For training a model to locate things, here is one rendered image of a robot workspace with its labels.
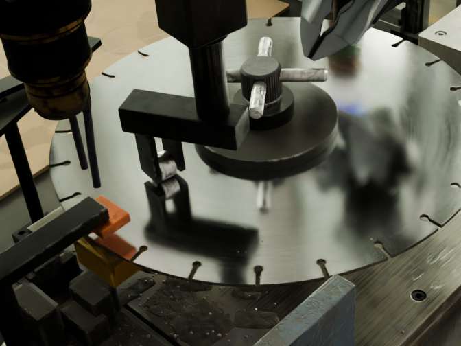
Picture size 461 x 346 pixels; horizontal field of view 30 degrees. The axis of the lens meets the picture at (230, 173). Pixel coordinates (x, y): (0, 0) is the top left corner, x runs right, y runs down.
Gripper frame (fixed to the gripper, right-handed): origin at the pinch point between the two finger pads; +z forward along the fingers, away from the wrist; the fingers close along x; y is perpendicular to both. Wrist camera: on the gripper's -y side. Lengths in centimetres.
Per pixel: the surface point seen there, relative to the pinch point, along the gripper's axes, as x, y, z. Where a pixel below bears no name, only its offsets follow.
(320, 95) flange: 1.9, 3.4, 2.6
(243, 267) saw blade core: 0.6, 20.5, 8.7
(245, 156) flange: -1.6, 10.9, 6.5
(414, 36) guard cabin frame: 15.8, -42.5, 7.0
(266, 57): -3.4, 5.9, 1.0
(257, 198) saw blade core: 0.2, 14.1, 7.4
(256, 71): -3.6, 7.7, 1.6
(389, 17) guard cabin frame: 12.1, -44.3, 6.8
